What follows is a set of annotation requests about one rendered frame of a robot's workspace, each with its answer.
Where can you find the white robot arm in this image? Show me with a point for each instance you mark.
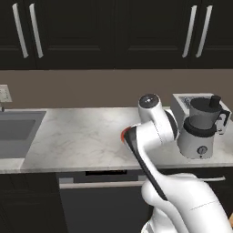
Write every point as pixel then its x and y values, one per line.
pixel 185 200

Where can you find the red plate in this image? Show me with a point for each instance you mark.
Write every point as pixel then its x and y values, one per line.
pixel 123 135

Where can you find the grey blender with dark jug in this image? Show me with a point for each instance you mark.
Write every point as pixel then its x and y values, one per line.
pixel 197 142

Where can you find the white toaster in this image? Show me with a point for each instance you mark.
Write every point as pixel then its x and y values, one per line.
pixel 179 106

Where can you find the black dishwasher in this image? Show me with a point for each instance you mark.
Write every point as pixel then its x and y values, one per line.
pixel 100 209

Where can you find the grey sink basin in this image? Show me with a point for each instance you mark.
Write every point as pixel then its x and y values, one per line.
pixel 18 133

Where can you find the black wall cupboard door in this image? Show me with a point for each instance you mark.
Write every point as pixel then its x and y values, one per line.
pixel 6 33
pixel 151 30
pixel 79 30
pixel 223 30

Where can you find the white wall socket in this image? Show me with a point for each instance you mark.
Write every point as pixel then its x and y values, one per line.
pixel 4 93

